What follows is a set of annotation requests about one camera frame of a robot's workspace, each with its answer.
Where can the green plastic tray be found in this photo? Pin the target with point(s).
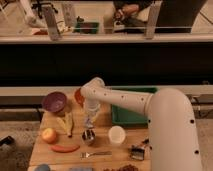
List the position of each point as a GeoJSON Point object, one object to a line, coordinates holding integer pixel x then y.
{"type": "Point", "coordinates": [123, 117]}

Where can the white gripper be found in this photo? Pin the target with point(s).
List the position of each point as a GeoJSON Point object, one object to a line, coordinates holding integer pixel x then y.
{"type": "Point", "coordinates": [91, 107]}

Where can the blue round object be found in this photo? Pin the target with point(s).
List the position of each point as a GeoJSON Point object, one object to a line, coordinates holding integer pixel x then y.
{"type": "Point", "coordinates": [42, 167]}

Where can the small metal cup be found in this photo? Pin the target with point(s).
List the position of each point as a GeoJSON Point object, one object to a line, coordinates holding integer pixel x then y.
{"type": "Point", "coordinates": [88, 137]}

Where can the silver metal fork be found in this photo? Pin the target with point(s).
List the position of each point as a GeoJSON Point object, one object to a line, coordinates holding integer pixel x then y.
{"type": "Point", "coordinates": [88, 154]}

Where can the purple bowl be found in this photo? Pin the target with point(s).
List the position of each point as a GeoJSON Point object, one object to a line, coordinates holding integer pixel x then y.
{"type": "Point", "coordinates": [54, 102]}

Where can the white plastic cup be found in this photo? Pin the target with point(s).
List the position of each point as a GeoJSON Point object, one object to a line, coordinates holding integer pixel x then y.
{"type": "Point", "coordinates": [116, 135]}

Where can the orange bowl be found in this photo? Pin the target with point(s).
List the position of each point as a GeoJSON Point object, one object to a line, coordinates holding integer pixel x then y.
{"type": "Point", "coordinates": [78, 97]}

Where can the right metal bracket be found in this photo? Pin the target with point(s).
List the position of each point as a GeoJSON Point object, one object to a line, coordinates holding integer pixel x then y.
{"type": "Point", "coordinates": [152, 20]}

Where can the yellow corn cob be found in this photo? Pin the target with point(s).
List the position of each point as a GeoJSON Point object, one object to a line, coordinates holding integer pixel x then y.
{"type": "Point", "coordinates": [66, 123]}

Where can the metal bracket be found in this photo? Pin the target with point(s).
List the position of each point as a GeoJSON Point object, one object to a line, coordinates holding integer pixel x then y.
{"type": "Point", "coordinates": [152, 20]}
{"type": "Point", "coordinates": [53, 31]}

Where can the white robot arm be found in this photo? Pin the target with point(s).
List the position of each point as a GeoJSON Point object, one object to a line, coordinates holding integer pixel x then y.
{"type": "Point", "coordinates": [173, 138]}

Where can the metal binder clip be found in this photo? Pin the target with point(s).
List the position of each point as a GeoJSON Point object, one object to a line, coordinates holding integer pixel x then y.
{"type": "Point", "coordinates": [137, 153]}

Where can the left metal bracket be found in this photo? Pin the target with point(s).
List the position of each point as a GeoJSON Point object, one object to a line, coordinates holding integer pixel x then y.
{"type": "Point", "coordinates": [53, 31]}

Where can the brown snack pile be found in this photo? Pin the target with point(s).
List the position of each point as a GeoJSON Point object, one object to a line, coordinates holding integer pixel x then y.
{"type": "Point", "coordinates": [124, 168]}

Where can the light blue towel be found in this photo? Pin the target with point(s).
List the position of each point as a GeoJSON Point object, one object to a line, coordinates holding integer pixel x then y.
{"type": "Point", "coordinates": [88, 123]}

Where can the green bin in background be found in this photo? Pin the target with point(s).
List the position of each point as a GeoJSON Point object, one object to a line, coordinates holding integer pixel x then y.
{"type": "Point", "coordinates": [87, 27]}

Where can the red yellow apple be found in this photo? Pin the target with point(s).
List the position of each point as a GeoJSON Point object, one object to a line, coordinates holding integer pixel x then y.
{"type": "Point", "coordinates": [49, 135]}

